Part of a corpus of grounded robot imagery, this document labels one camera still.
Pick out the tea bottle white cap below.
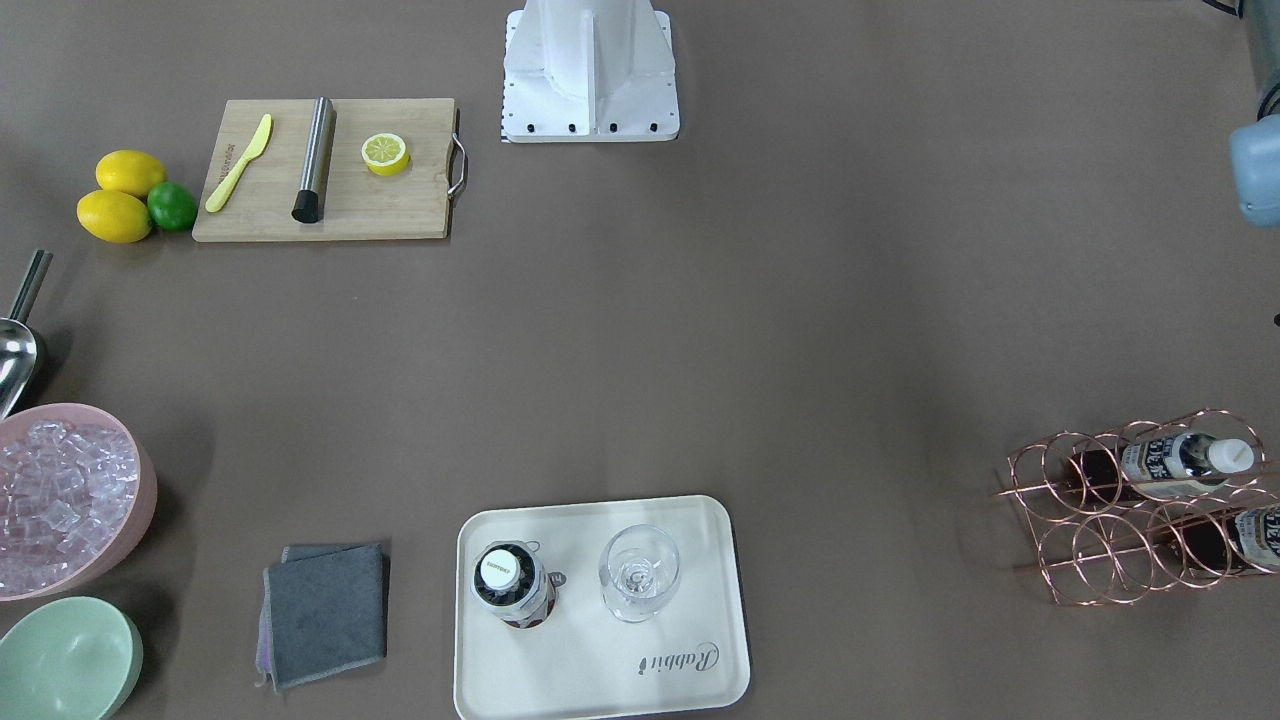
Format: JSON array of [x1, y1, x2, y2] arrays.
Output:
[[467, 539, 557, 629]]

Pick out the copper wire bottle basket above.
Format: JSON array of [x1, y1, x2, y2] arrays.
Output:
[[998, 407, 1277, 607]]

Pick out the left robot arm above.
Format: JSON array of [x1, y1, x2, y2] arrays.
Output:
[[1229, 1, 1279, 228]]

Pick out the tea bottle middle basket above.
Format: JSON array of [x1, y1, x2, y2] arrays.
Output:
[[1071, 432, 1256, 503]]

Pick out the tea bottle basket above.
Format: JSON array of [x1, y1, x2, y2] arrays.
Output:
[[1172, 503, 1279, 577], [1071, 432, 1256, 503]]

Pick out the tea bottle far basket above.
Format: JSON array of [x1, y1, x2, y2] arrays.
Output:
[[1172, 503, 1279, 577]]

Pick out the clear wine glass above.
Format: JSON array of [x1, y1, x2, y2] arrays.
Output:
[[598, 524, 682, 623]]

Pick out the bamboo cutting board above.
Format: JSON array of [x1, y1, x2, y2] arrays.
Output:
[[192, 97, 465, 242]]

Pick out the cream rabbit tray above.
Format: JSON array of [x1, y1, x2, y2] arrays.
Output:
[[453, 495, 751, 719]]

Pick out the half lemon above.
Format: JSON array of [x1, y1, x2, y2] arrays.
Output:
[[360, 132, 411, 177]]

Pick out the steel muddler black tip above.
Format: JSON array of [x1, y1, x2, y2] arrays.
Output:
[[291, 96, 337, 224]]

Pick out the grey folded cloth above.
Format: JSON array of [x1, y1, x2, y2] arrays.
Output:
[[255, 543, 389, 693]]

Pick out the yellow plastic knife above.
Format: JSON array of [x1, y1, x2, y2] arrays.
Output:
[[204, 113, 274, 213]]

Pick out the green lime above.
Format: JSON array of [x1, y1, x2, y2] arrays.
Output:
[[146, 181, 198, 232]]

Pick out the yellow lemon upper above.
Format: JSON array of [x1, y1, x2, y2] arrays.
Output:
[[93, 149, 168, 200]]

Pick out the yellow lemon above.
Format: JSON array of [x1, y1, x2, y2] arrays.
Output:
[[76, 190, 152, 243], [93, 149, 168, 200]]

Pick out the yellow lemon lower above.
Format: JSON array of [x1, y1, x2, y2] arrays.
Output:
[[76, 190, 152, 243]]

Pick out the pink bowl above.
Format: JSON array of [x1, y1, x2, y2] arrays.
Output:
[[3, 404, 157, 603]]

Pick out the clear ice cubes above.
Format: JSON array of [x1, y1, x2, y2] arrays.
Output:
[[1, 419, 140, 597]]

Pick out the steel ice scoop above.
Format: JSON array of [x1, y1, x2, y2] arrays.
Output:
[[1, 249, 52, 419]]

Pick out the green bowl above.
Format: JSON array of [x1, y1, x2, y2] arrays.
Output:
[[1, 596, 145, 719]]

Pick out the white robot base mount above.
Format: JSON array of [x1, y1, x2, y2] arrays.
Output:
[[500, 1, 681, 143]]

